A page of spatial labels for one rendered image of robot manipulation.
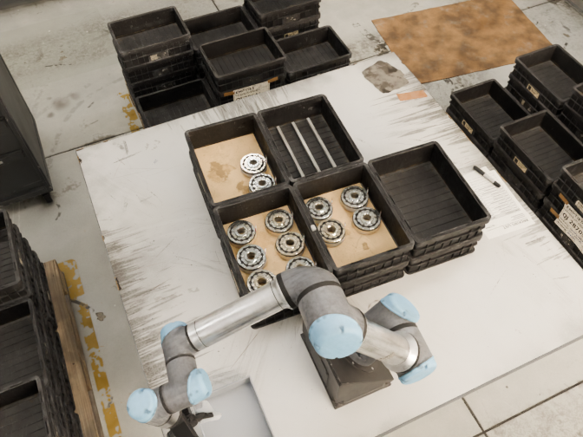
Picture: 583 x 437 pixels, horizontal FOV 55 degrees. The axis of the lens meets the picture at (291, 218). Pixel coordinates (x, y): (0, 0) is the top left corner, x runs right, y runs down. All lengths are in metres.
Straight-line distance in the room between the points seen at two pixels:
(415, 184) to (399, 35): 2.21
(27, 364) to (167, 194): 0.87
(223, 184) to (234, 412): 0.85
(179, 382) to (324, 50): 2.47
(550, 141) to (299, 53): 1.47
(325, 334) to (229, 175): 1.09
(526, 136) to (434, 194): 1.09
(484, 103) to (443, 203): 1.37
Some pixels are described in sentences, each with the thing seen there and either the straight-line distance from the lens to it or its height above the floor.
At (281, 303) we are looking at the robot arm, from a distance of 1.41.
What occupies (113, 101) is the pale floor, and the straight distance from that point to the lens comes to 3.91.
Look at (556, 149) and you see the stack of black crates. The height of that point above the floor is 0.38.
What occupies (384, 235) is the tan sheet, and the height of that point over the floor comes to 0.83.
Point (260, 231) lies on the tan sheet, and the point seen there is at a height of 0.83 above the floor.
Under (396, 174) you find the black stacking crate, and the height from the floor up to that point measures 0.83.
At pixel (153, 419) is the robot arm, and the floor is 1.15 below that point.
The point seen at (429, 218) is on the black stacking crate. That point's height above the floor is 0.83.
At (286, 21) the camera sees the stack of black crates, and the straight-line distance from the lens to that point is 3.51.
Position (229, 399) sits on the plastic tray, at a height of 0.70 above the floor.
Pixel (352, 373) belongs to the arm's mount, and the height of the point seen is 0.89.
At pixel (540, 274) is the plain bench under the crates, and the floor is 0.70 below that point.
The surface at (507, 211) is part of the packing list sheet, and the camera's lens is 2.42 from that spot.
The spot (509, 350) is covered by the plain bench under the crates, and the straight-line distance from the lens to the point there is 2.11.
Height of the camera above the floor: 2.53
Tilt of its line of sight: 55 degrees down
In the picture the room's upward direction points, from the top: 1 degrees counter-clockwise
